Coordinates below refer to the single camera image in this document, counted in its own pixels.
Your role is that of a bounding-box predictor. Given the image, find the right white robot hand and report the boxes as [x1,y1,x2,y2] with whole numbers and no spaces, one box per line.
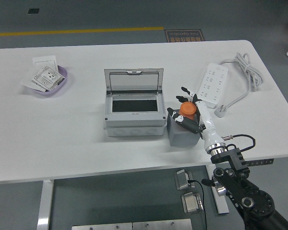
[167,86,226,152]

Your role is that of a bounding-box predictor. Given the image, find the orange cylinder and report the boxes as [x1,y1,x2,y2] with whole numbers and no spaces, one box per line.
[179,102,198,120]

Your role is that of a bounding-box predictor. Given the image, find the grey junction box clear lid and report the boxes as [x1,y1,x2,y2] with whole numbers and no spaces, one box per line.
[103,68,168,138]

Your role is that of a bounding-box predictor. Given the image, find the grey cube with round hole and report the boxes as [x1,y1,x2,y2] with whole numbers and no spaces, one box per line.
[167,112,200,147]

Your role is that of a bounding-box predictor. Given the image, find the white power strip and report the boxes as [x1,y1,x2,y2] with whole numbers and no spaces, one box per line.
[197,62,228,108]

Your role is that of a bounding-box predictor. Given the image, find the small metal foot pedal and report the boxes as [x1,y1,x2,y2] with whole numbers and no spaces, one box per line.
[174,169,196,191]

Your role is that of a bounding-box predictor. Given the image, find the white table leg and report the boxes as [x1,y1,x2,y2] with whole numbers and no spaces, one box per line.
[206,165,230,215]
[36,179,55,230]

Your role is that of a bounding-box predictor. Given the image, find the large metal foot pedal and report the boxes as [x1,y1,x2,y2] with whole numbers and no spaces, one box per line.
[181,191,204,214]

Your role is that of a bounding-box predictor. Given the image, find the brown floor sign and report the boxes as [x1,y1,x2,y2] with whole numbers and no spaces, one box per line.
[164,29,204,43]

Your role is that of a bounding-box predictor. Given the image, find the purple plastic tray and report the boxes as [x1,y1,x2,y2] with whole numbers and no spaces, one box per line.
[24,65,69,97]

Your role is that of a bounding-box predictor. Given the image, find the printed white socket panel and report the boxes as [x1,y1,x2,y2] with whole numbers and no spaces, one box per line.
[31,66,64,91]

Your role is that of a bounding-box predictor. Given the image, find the white packaged plate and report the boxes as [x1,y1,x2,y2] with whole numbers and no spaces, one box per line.
[21,68,48,93]

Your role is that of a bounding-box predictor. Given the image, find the white power cord with plug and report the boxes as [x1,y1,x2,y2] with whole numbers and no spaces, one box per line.
[215,52,264,118]

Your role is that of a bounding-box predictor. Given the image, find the black pedal cable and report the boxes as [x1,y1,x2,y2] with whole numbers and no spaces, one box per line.
[187,179,207,230]

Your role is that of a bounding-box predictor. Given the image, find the metal base plate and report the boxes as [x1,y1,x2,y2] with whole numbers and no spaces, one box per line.
[132,218,192,230]
[71,222,133,230]

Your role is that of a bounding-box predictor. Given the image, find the plain white switch plate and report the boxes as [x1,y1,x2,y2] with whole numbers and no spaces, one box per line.
[32,55,58,72]

